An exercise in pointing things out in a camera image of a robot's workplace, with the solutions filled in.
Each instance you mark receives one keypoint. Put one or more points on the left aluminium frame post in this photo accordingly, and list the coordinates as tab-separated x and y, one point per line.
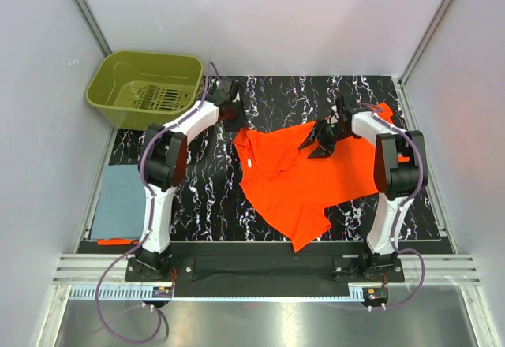
86	12

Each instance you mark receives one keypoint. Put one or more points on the right aluminium frame post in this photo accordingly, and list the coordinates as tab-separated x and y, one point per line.
433	25

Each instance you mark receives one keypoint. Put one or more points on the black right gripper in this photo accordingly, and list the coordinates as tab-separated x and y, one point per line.
316	132

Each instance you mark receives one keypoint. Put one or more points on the aluminium frame post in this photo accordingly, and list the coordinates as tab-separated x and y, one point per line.
86	12
433	25

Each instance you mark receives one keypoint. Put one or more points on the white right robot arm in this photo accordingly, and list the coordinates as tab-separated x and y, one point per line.
399	174

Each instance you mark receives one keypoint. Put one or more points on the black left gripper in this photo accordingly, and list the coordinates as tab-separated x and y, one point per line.
241	121

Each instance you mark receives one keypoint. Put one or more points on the olive green plastic basket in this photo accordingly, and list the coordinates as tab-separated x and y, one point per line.
134	89

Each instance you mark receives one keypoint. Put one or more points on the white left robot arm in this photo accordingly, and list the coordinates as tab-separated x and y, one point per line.
163	164

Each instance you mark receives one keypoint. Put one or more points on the black marble pattern mat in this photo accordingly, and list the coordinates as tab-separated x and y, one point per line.
210	205

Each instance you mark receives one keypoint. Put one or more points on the aluminium front rail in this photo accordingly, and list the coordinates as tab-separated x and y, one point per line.
439	269

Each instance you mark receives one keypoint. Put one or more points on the folded grey-blue t shirt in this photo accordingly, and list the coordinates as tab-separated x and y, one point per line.
121	205

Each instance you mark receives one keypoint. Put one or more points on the folded orange t shirt underneath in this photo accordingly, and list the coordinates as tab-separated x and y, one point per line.
117	242

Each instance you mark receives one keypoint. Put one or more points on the orange t shirt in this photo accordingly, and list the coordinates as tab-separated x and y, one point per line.
290	191

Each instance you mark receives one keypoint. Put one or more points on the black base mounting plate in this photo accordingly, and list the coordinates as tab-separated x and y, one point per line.
258	270

